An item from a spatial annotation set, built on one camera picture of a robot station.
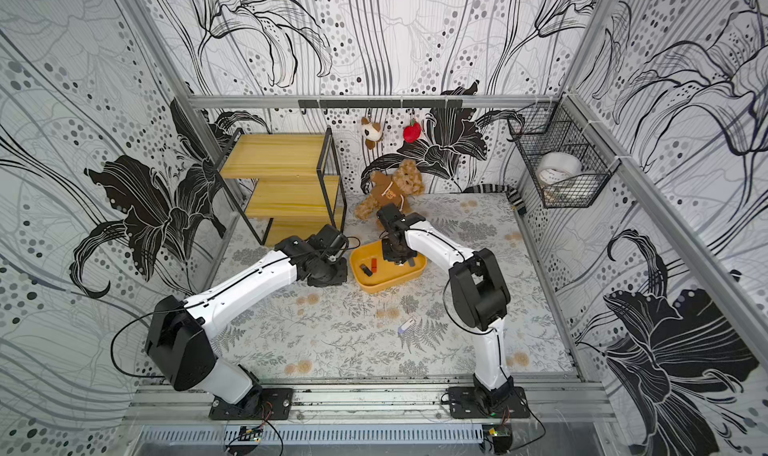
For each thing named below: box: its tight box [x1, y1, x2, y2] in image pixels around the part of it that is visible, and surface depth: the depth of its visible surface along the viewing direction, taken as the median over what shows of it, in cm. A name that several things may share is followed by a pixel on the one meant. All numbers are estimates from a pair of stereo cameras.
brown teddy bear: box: [355, 159, 425, 220], surface depth 110 cm
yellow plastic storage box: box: [350, 240, 427, 293], surface depth 98 cm
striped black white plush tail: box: [462, 184, 527, 215], surface depth 121 cm
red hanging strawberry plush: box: [403, 118, 421, 144], surface depth 98 cm
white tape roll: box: [537, 152, 583, 185], surface depth 74 cm
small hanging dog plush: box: [361, 117, 384, 150], surface depth 95 cm
